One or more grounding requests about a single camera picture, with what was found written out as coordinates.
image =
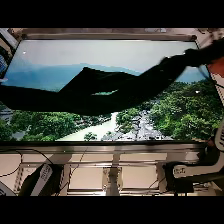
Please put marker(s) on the silver frame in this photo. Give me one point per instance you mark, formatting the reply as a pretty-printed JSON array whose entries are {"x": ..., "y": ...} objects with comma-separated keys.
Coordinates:
[{"x": 113, "y": 148}]

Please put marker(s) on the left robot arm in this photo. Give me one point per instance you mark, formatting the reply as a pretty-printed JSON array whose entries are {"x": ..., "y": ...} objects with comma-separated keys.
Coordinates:
[{"x": 41, "y": 178}]

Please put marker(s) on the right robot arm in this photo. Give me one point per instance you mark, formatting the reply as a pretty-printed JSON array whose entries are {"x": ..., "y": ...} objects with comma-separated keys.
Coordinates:
[{"x": 200, "y": 170}]

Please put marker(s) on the black garment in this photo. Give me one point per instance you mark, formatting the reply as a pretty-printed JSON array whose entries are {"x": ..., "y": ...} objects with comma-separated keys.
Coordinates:
[{"x": 133, "y": 90}]

